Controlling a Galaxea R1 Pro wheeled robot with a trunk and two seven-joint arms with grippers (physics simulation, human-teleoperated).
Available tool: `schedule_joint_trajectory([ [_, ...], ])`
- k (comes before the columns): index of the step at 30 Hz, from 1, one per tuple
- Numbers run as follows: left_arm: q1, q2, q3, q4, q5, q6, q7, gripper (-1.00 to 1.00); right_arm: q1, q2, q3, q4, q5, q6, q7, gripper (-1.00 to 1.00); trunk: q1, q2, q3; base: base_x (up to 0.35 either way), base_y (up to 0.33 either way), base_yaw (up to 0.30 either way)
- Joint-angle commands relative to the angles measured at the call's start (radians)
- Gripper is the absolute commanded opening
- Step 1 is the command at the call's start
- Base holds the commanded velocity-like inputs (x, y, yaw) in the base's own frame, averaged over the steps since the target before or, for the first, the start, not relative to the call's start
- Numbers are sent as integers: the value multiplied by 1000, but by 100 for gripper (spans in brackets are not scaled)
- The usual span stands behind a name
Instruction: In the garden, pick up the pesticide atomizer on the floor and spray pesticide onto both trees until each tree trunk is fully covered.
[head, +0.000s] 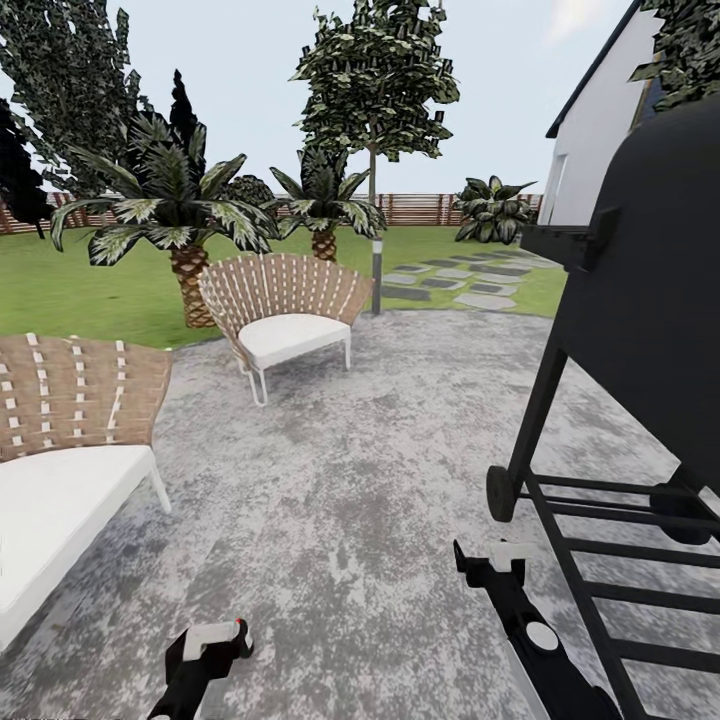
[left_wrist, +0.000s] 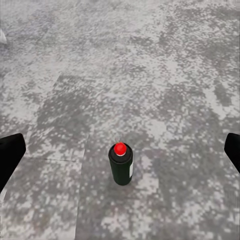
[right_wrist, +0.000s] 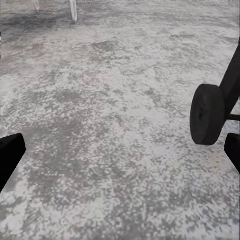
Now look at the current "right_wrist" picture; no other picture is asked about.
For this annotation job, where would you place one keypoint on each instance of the charcoal grill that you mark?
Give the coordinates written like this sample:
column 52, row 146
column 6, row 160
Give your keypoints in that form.
column 212, row 105

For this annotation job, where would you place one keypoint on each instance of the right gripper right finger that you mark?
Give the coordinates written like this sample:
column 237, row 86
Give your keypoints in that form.
column 232, row 149

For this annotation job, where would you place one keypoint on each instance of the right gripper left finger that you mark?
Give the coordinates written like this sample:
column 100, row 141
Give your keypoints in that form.
column 12, row 150

